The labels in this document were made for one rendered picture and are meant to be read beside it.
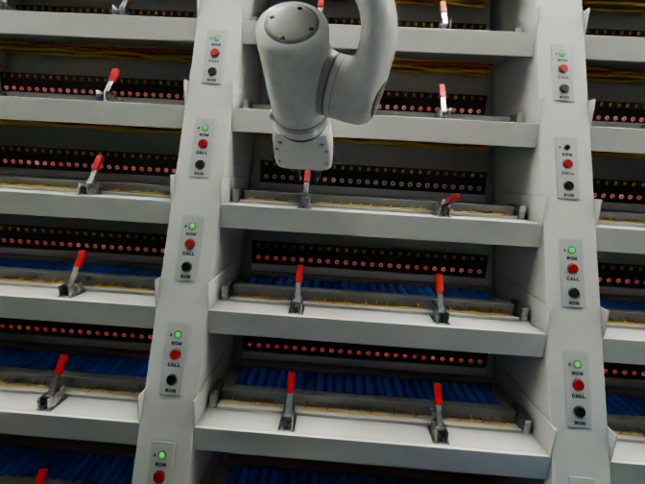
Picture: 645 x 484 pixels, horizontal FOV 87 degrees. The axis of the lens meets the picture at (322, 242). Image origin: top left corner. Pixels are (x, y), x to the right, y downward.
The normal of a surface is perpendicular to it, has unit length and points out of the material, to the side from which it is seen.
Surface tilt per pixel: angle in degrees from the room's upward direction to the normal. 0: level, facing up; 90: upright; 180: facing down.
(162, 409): 90
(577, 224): 90
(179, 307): 90
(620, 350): 110
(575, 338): 90
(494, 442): 20
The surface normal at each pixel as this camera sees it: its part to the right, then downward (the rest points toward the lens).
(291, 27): -0.01, -0.33
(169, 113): -0.04, 0.19
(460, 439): 0.06, -0.98
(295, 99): -0.23, 0.92
